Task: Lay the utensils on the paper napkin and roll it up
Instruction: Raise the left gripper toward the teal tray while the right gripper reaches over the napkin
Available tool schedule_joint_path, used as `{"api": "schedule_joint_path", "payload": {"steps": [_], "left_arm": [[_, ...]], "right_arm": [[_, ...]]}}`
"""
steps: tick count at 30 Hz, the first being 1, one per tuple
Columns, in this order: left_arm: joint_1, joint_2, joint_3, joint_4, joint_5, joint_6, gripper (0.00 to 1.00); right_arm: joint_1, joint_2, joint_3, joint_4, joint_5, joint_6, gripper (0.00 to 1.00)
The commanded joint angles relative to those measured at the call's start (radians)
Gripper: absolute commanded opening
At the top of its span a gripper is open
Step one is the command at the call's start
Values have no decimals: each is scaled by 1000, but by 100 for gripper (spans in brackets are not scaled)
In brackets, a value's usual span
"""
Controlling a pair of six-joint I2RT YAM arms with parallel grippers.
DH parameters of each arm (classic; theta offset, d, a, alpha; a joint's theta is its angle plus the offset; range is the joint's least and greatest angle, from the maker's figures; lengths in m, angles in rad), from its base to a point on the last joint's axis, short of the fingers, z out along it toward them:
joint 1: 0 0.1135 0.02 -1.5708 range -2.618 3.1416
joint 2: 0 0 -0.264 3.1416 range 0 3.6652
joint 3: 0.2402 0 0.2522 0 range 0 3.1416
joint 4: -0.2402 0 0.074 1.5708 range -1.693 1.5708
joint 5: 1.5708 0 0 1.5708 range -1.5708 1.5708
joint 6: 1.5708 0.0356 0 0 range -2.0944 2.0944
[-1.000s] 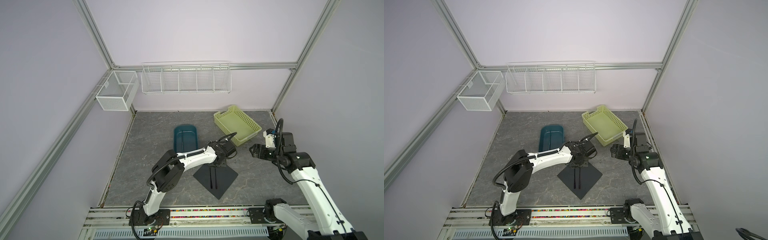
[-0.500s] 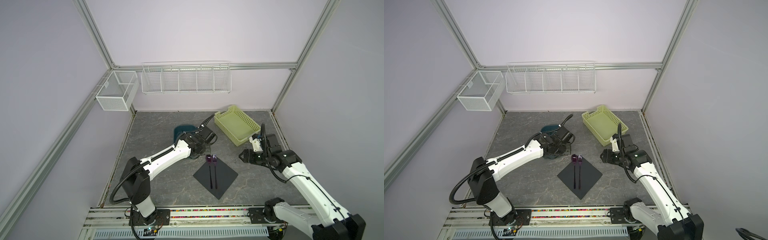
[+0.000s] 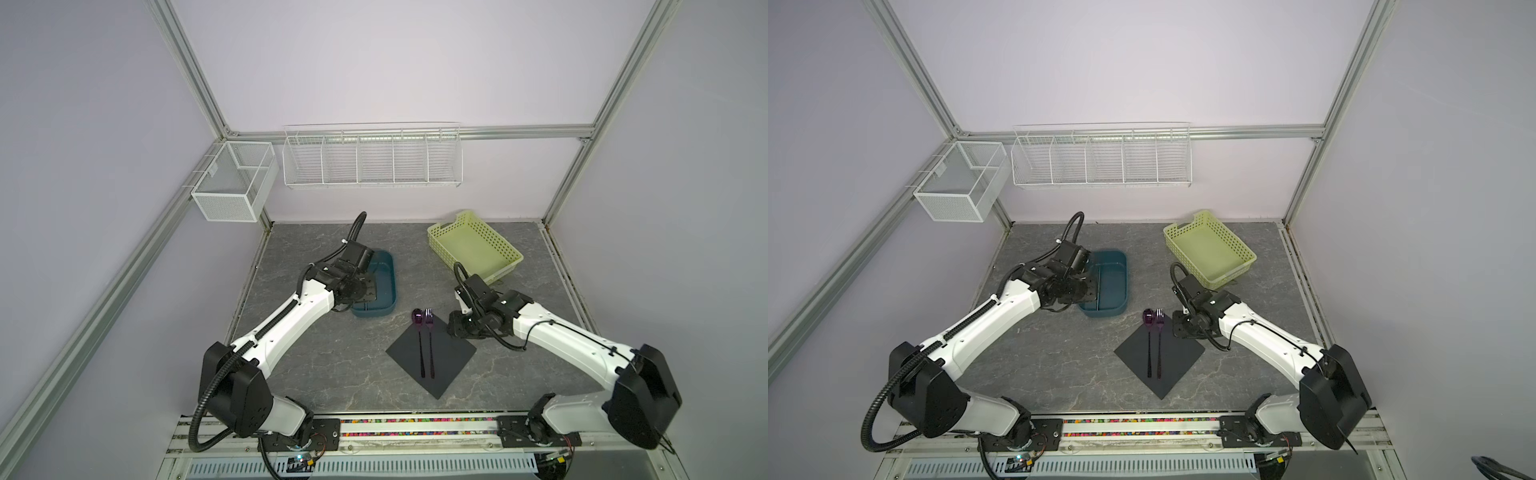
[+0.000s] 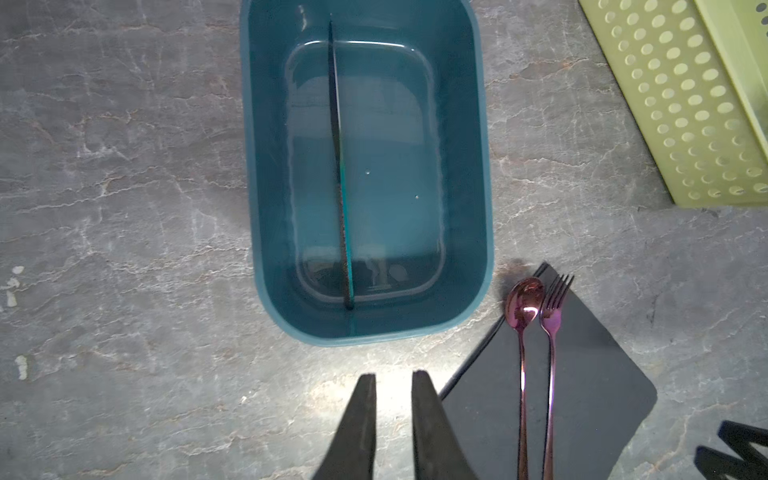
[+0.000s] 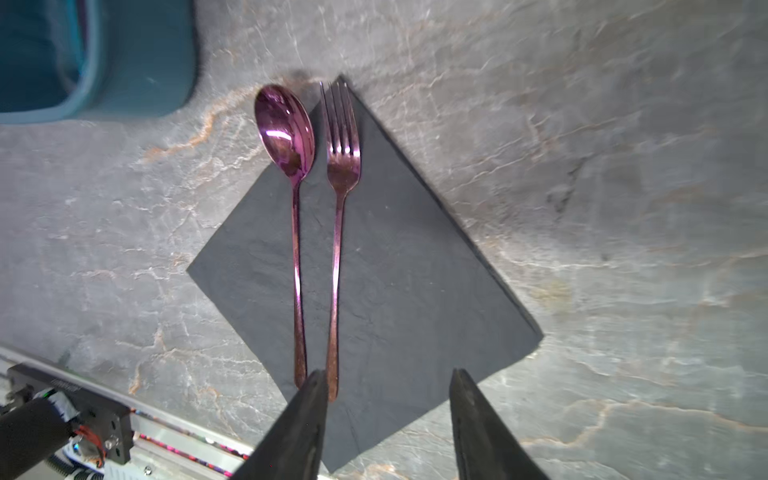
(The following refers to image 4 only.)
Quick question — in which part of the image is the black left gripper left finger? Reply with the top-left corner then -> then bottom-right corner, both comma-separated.
313,374 -> 377,480

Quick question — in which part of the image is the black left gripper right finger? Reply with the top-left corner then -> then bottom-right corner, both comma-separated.
411,370 -> 477,480

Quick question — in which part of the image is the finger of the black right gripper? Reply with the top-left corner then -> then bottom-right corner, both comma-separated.
718,420 -> 767,450
694,446 -> 767,480

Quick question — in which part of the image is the purple metallic spoon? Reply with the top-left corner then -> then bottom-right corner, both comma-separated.
504,277 -> 545,480

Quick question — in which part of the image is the purple metallic fork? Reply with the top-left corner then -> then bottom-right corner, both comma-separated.
540,275 -> 575,480

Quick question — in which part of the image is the teal plastic cutlery bin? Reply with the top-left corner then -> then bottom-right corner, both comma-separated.
240,1 -> 494,346

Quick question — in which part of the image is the light green perforated plastic basket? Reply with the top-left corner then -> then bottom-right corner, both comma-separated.
580,0 -> 767,208

